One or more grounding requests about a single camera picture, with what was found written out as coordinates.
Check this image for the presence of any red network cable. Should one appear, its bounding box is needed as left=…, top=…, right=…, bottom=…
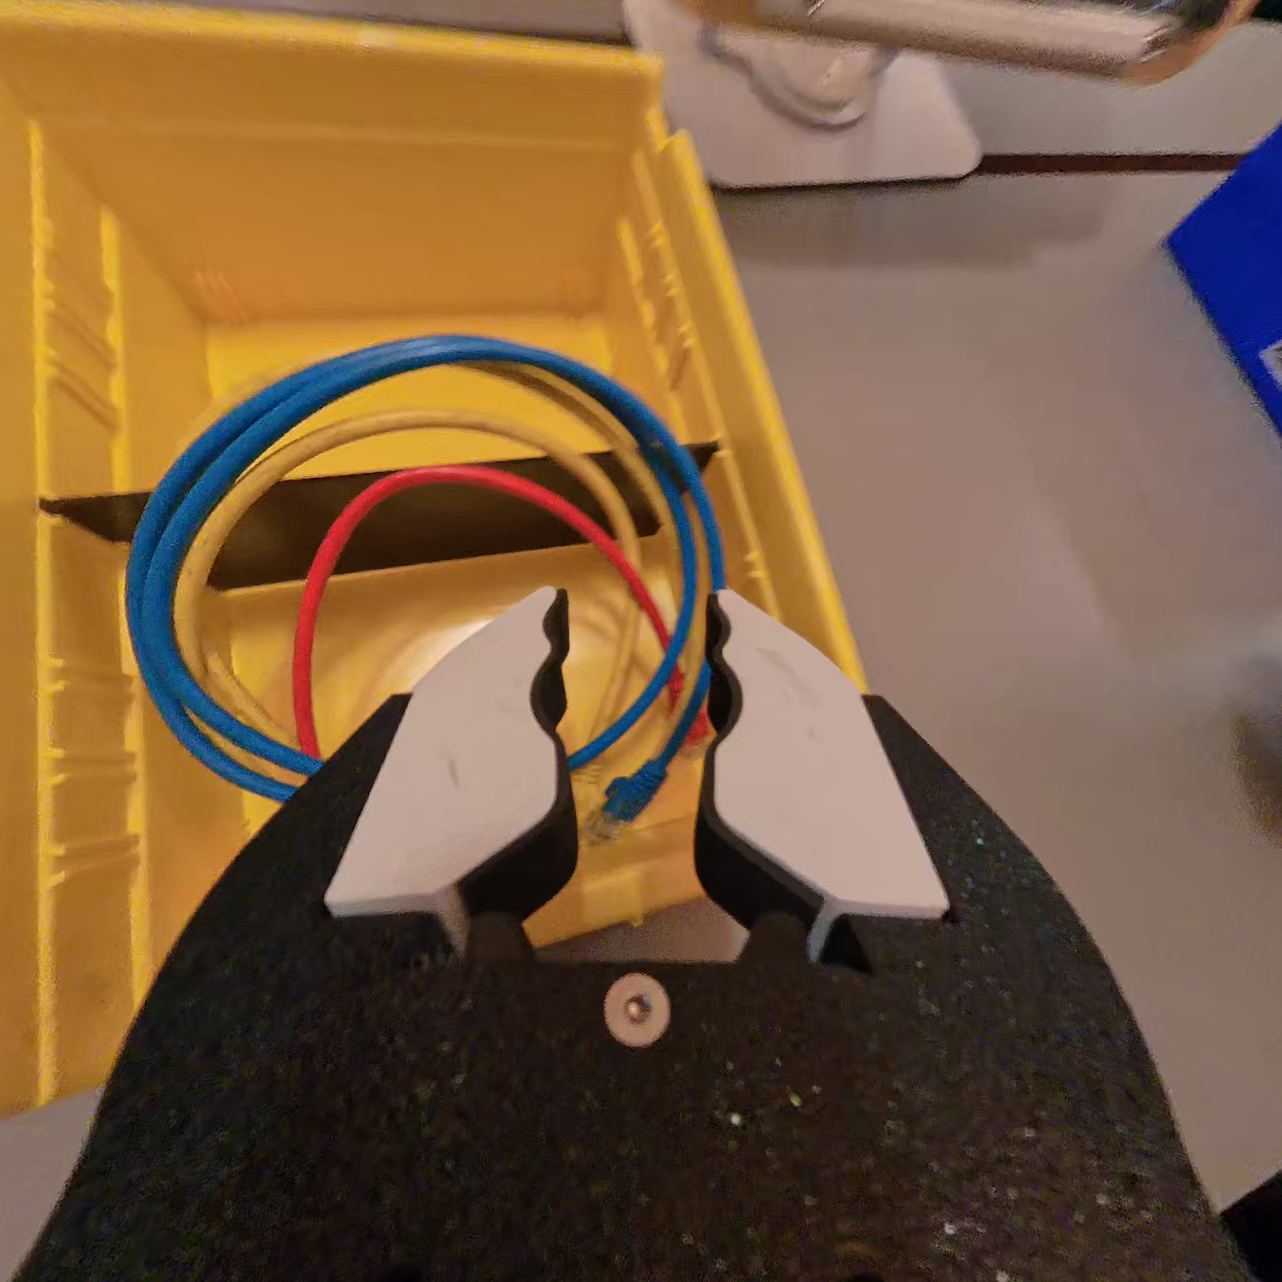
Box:
left=292, top=465, right=712, bottom=763

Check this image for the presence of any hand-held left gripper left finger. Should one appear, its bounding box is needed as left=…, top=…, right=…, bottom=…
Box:
left=324, top=586, right=579, bottom=947

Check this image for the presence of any yellow network cable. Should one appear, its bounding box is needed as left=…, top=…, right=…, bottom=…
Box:
left=175, top=364, right=646, bottom=842

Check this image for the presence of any black bin divider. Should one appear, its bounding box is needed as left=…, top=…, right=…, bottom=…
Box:
left=39, top=441, right=721, bottom=590

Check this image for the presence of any blue network cable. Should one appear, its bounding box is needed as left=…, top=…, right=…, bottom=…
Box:
left=124, top=335, right=726, bottom=827

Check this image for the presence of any blue storage bin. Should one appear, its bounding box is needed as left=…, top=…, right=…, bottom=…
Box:
left=1164, top=125, right=1282, bottom=432

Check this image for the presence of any grey desk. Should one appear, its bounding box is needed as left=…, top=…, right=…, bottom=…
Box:
left=0, top=20, right=1282, bottom=1213

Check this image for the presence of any yellow storage bin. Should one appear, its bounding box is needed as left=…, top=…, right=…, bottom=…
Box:
left=0, top=0, right=866, bottom=1117

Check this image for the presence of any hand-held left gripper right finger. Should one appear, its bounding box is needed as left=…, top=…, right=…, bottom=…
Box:
left=692, top=589, right=950, bottom=957

